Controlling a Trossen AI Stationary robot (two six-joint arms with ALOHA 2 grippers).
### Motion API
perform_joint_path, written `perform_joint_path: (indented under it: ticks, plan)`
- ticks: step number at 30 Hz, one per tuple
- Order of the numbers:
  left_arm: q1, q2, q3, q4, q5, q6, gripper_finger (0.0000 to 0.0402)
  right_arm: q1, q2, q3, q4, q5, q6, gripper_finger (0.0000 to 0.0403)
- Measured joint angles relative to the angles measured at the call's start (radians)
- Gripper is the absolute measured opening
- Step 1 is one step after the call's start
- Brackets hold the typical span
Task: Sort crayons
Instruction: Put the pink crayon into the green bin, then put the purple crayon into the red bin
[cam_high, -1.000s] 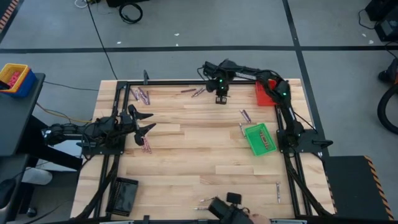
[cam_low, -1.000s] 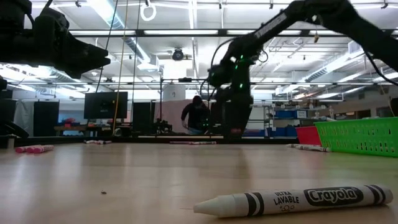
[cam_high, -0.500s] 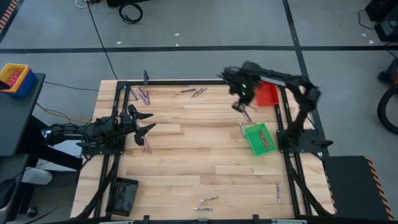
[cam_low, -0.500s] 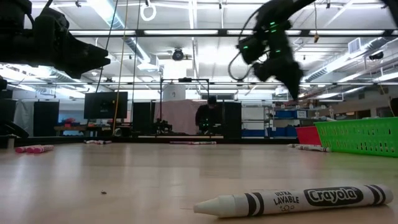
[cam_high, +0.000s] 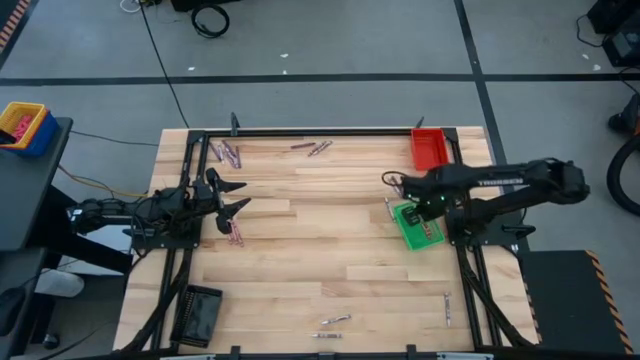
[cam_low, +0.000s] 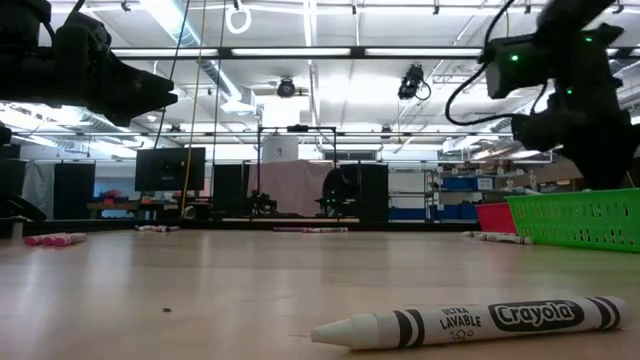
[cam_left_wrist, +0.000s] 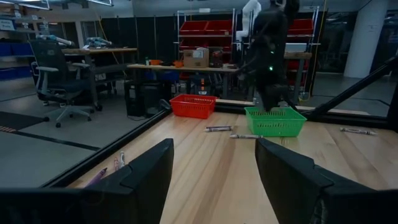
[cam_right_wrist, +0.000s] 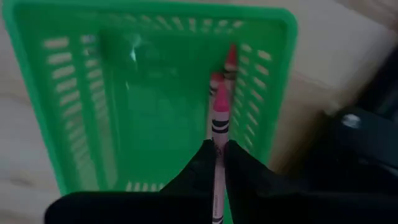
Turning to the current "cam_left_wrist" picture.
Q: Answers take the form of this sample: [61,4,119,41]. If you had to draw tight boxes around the cardboard box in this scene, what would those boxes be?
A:
[182,47,210,68]

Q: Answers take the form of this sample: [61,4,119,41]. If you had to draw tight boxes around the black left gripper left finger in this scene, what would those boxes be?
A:
[85,138,175,224]

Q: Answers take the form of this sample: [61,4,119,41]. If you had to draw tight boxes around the wooden workbench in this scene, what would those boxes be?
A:
[61,46,138,111]

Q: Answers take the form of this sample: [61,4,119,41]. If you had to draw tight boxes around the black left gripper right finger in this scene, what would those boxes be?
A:
[254,139,371,224]

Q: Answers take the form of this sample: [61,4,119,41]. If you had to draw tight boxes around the grey office chair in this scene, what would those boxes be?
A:
[29,39,101,129]

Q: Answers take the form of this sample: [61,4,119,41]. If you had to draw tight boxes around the long wooden table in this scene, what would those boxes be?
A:
[126,63,240,100]

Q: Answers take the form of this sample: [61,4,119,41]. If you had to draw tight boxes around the black computer tower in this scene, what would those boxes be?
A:
[124,80,172,118]

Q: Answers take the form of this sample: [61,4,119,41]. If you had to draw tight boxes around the white pillar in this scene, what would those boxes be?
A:
[343,0,390,79]

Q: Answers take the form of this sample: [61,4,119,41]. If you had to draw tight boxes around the green plastic basket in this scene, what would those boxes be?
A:
[244,106,307,138]

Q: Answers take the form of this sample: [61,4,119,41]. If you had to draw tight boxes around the shelf with red bins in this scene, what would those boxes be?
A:
[177,8,236,63]
[287,6,321,94]

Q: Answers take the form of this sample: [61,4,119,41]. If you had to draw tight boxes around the red plastic basket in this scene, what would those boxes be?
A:
[169,94,218,120]

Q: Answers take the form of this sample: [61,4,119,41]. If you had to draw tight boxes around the black hazard-striped floor mat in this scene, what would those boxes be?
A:
[0,111,50,133]

